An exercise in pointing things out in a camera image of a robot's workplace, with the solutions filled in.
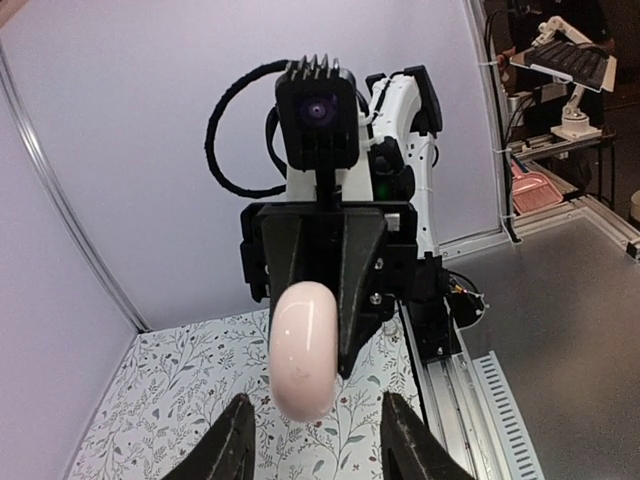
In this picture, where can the right aluminium corner post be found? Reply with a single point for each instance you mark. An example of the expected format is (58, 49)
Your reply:
(60, 201)

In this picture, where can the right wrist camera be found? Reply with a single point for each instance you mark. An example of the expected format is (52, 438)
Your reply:
(317, 104)

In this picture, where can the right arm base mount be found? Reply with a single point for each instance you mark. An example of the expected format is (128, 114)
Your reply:
(441, 302)

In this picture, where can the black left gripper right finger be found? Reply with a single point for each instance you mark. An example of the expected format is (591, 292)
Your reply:
(409, 451)

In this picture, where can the floral patterned table mat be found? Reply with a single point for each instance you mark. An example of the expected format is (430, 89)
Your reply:
(173, 384)

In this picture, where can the background robot arm with tray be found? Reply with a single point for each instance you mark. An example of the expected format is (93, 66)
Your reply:
(564, 53)

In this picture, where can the aluminium front rail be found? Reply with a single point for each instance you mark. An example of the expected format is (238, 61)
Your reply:
(546, 385)

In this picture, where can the pink dustpan in background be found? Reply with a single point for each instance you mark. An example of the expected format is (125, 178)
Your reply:
(532, 191)

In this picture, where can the white earbuds charging case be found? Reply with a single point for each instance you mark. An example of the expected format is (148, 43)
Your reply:
(302, 360)

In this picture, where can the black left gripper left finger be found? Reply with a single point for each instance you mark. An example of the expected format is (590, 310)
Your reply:
(227, 451)

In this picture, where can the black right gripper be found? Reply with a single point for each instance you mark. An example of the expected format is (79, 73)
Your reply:
(363, 252)

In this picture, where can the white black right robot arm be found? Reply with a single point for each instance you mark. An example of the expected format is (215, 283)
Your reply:
(397, 152)

